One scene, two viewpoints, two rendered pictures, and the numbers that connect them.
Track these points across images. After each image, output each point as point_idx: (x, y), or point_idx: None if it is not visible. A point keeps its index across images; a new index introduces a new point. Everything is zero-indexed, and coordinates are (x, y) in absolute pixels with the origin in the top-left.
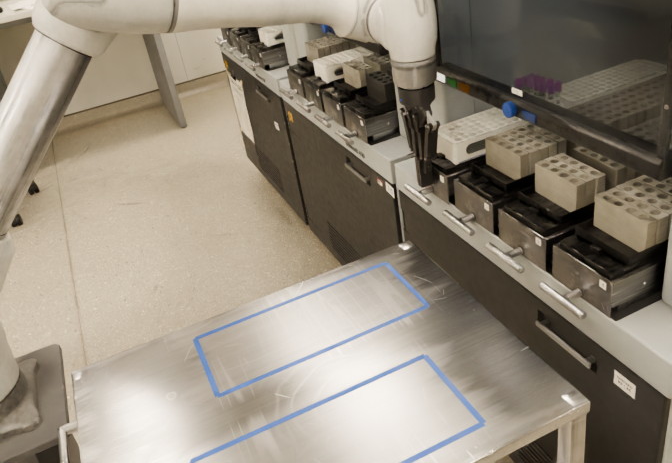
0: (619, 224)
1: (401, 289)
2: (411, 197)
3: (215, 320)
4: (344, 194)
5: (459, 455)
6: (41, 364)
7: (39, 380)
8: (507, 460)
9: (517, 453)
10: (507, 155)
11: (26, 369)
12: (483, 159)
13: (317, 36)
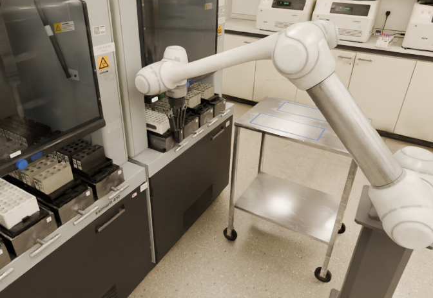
0: (209, 93)
1: (258, 117)
2: (160, 168)
3: (307, 140)
4: (86, 269)
5: (295, 102)
6: (366, 214)
7: (369, 208)
8: (190, 231)
9: (203, 206)
10: None
11: (374, 208)
12: None
13: None
